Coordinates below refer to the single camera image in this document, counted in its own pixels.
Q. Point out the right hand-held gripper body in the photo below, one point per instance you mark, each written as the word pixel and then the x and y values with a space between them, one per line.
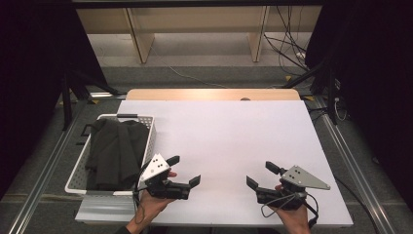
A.
pixel 292 188

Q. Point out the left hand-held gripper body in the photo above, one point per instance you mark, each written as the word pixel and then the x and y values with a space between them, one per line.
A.
pixel 156 167

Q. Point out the dark grey garment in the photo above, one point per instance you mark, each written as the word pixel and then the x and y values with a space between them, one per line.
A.
pixel 117 152

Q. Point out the white perforated plastic basket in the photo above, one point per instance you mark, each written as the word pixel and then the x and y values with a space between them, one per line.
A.
pixel 76 182

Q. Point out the person's right hand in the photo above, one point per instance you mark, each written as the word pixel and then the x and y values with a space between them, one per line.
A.
pixel 295 217

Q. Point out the person's left hand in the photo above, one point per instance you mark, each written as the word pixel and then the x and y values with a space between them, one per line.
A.
pixel 152 204

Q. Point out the black metal stand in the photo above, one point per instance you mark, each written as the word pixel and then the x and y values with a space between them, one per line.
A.
pixel 331 97

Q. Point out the black tripod stand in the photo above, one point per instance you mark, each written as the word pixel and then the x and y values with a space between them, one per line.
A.
pixel 66 104

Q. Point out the light wooden shelf unit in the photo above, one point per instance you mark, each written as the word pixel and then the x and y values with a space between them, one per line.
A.
pixel 139 42

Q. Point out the black curtain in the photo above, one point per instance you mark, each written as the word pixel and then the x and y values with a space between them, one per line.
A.
pixel 373 81
pixel 32 81

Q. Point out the long aluminium floor rail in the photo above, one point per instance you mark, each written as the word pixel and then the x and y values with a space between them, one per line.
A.
pixel 45 175
pixel 341 146

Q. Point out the short aluminium rail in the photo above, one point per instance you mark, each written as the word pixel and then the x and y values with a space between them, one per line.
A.
pixel 107 95

